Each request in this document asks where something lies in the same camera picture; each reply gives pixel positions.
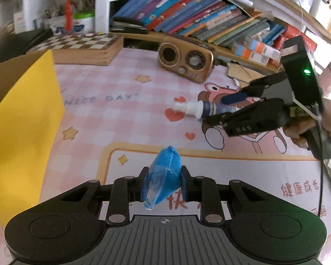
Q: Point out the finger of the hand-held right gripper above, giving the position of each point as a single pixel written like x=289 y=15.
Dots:
x=240 y=98
x=251 y=114

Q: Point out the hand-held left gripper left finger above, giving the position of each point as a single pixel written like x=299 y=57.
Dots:
x=142 y=187

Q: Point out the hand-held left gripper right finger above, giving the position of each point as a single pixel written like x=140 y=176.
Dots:
x=186 y=183

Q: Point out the blue plastic packet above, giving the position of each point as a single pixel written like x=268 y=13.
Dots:
x=164 y=171

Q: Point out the white blue spray bottle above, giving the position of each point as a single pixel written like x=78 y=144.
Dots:
x=193 y=109

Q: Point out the yellow cardboard box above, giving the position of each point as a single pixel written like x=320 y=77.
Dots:
x=22 y=143

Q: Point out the person's right hand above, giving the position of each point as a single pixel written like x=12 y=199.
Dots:
x=298 y=129

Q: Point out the brown cardboard pieces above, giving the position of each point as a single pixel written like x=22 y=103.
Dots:
x=242 y=73

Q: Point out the orange and white carton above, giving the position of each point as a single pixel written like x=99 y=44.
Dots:
x=248 y=53
x=262 y=47

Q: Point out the red boxed book set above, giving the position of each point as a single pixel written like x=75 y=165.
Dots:
x=292 y=31

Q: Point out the brown retro radio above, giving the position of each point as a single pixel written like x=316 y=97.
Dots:
x=182 y=71

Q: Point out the black flat case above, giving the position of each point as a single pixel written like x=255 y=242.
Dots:
x=127 y=29

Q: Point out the wooden chess board box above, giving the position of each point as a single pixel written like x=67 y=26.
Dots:
x=80 y=42

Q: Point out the white bookshelf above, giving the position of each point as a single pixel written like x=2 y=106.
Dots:
x=102 y=5

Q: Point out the green lid jar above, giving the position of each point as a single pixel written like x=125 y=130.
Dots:
x=84 y=24

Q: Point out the white brush container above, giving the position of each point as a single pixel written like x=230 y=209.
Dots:
x=55 y=24

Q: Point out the red glue bottle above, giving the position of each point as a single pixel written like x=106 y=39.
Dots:
x=69 y=13

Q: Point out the black electronic keyboard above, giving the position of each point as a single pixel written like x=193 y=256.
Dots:
x=13 y=47

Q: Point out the white box red label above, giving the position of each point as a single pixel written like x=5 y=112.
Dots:
x=19 y=22

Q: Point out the white side shelf unit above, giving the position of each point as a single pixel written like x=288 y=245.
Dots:
x=30 y=0

